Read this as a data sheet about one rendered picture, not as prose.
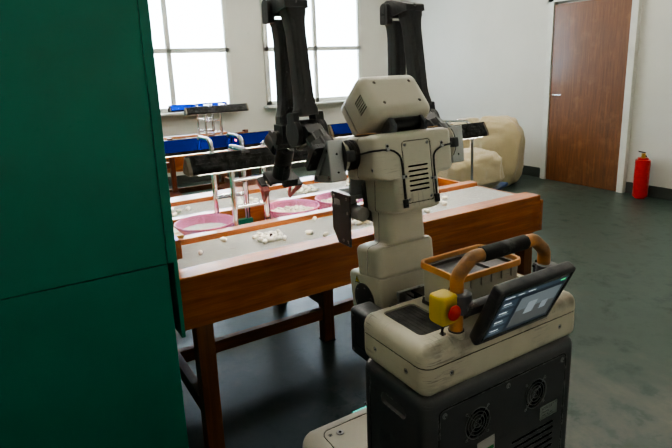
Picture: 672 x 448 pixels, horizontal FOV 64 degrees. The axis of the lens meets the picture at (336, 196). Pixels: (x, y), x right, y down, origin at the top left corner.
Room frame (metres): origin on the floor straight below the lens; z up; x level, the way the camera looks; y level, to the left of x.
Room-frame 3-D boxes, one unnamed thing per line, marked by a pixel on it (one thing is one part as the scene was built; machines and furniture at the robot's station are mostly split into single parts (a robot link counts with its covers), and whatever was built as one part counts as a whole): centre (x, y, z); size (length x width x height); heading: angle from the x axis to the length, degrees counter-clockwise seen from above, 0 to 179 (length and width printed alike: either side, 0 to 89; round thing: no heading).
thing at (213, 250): (2.34, -0.10, 0.73); 1.81 x 0.30 x 0.02; 122
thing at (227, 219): (2.31, 0.59, 0.72); 0.27 x 0.27 x 0.10
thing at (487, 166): (5.14, -1.29, 0.41); 0.74 x 0.56 x 0.39; 122
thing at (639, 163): (5.34, -3.13, 0.25); 0.18 x 0.14 x 0.50; 121
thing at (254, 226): (2.49, -0.01, 0.71); 1.81 x 0.06 x 0.11; 122
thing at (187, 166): (2.16, 0.30, 1.08); 0.62 x 0.08 x 0.07; 122
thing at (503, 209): (2.16, -0.21, 0.67); 1.81 x 0.12 x 0.19; 122
